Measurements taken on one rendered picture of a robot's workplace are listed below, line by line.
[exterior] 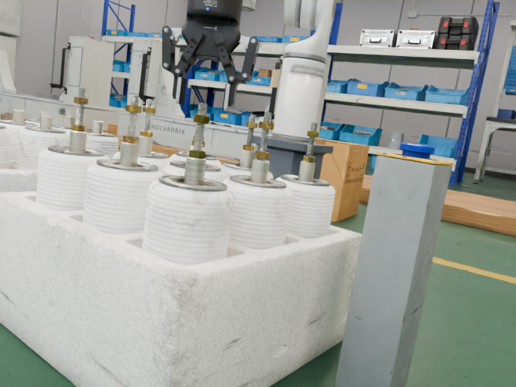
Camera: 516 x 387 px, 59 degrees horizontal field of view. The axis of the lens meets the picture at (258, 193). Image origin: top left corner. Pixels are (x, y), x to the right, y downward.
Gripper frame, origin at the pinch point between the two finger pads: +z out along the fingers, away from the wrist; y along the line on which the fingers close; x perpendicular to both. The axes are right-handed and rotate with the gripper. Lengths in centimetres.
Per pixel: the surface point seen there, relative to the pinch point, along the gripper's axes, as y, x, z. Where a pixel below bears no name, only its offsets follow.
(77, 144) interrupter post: -15.7, -5.3, 8.8
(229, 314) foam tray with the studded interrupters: 10.8, -20.3, 22.4
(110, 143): -27.1, 30.1, 11.4
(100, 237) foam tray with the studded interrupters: -4.8, -18.8, 17.1
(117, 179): -5.1, -15.0, 11.0
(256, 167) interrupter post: 9.9, -7.2, 7.9
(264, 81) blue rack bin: -56, 512, -50
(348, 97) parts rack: 46, 465, -40
